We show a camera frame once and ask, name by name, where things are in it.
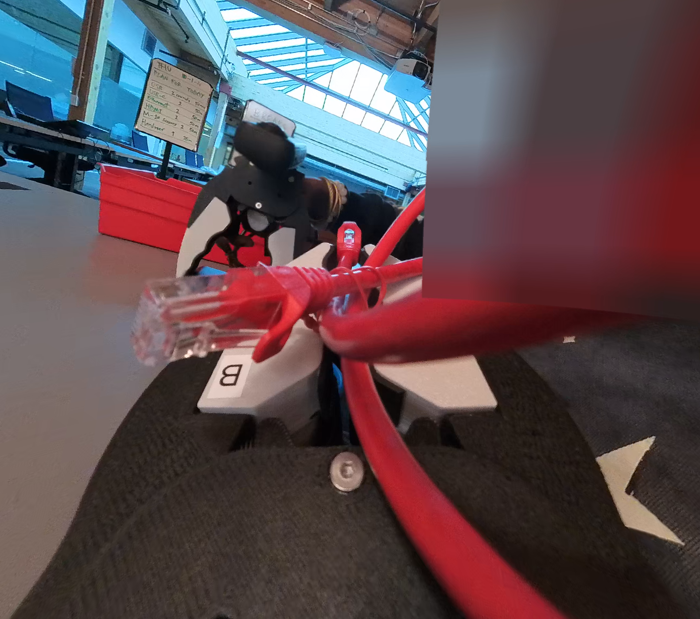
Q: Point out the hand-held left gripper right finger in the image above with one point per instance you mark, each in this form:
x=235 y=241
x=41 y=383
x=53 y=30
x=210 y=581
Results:
x=437 y=384

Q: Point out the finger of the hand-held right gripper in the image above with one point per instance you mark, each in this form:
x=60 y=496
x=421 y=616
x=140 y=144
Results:
x=199 y=234
x=283 y=247

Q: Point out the person's black printed shirt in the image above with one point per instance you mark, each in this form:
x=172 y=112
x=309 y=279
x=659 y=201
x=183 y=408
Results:
x=601 y=411

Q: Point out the white ceiling projector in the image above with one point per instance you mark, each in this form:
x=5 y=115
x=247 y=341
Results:
x=410 y=72

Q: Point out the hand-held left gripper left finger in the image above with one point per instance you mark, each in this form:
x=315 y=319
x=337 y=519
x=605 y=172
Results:
x=273 y=384

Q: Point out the red plastic bin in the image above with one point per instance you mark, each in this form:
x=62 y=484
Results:
x=142 y=214

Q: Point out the black office chair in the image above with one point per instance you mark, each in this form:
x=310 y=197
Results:
x=30 y=102

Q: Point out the person's right forearm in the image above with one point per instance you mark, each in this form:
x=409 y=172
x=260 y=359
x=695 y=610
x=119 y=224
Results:
x=377 y=214

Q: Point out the wooden office desk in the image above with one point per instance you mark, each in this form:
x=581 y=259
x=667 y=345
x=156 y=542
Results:
x=49 y=130

